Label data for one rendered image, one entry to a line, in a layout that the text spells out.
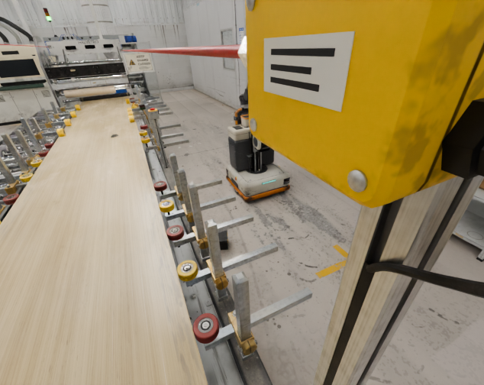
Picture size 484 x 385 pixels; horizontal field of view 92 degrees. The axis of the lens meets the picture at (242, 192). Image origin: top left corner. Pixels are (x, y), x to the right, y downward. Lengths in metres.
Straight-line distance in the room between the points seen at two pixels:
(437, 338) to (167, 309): 1.74
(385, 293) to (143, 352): 0.76
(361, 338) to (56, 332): 0.94
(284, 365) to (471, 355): 1.12
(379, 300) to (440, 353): 1.91
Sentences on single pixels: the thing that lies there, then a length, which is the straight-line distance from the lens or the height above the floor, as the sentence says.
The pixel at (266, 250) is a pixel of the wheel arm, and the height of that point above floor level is 0.84.
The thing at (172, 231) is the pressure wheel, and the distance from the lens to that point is 1.18.
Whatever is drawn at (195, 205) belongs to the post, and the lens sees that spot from 1.06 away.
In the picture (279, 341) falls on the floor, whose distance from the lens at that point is 1.83.
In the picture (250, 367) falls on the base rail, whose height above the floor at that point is 0.70.
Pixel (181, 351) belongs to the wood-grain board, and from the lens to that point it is 0.84.
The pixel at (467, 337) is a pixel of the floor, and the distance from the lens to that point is 2.27.
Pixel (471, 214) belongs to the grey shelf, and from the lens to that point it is 3.21.
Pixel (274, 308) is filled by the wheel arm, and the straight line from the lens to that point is 0.97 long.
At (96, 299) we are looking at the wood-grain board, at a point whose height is 0.90.
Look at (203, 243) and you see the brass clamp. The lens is 1.17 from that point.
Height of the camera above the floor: 1.65
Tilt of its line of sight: 32 degrees down
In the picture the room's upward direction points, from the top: 3 degrees counter-clockwise
